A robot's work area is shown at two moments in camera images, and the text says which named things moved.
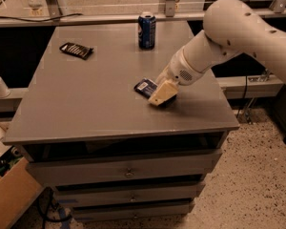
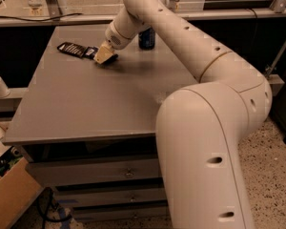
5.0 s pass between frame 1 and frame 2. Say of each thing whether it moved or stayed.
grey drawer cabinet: stayed
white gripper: moved
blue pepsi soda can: stayed
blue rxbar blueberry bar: moved
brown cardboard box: stayed
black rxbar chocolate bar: stayed
